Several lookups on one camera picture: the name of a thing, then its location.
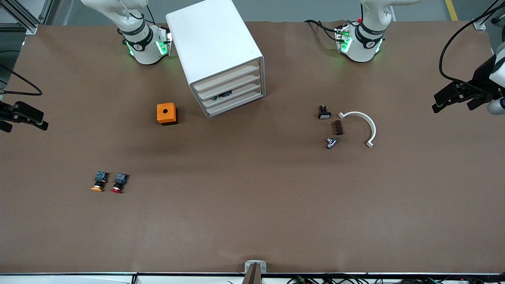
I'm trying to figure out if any black arm base cable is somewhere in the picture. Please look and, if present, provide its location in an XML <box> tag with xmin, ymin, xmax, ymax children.
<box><xmin>304</xmin><ymin>20</ymin><xmax>340</xmax><ymax>42</ymax></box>

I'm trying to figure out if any white table edge rail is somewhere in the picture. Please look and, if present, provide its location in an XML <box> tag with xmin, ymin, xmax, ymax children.
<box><xmin>0</xmin><ymin>272</ymin><xmax>505</xmax><ymax>284</ymax></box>

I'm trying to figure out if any white drawer cabinet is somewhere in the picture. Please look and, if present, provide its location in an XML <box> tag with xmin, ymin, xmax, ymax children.
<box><xmin>166</xmin><ymin>0</ymin><xmax>266</xmax><ymax>119</ymax></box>

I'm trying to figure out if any aluminium frame profile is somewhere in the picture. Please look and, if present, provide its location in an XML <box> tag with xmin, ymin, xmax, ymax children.
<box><xmin>0</xmin><ymin>0</ymin><xmax>54</xmax><ymax>35</ymax></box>
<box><xmin>473</xmin><ymin>0</ymin><xmax>505</xmax><ymax>30</ymax></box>

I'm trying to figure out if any orange push button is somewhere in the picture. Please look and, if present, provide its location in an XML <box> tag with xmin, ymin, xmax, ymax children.
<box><xmin>91</xmin><ymin>171</ymin><xmax>109</xmax><ymax>192</ymax></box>

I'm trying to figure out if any white curved bracket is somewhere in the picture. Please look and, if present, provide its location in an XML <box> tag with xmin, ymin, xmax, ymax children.
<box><xmin>338</xmin><ymin>111</ymin><xmax>377</xmax><ymax>148</ymax></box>

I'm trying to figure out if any black cable bundle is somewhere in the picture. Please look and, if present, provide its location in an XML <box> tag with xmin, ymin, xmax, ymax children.
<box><xmin>288</xmin><ymin>274</ymin><xmax>505</xmax><ymax>284</ymax></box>

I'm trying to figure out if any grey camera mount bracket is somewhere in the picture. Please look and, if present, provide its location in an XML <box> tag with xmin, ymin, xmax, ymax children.
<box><xmin>244</xmin><ymin>260</ymin><xmax>267</xmax><ymax>284</ymax></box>

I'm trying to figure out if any orange button enclosure box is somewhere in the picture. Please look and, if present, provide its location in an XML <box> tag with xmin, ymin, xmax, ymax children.
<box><xmin>157</xmin><ymin>103</ymin><xmax>178</xmax><ymax>126</ymax></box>

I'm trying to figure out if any red push button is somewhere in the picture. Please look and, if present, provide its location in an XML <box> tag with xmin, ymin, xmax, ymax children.
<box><xmin>110</xmin><ymin>173</ymin><xmax>128</xmax><ymax>194</ymax></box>

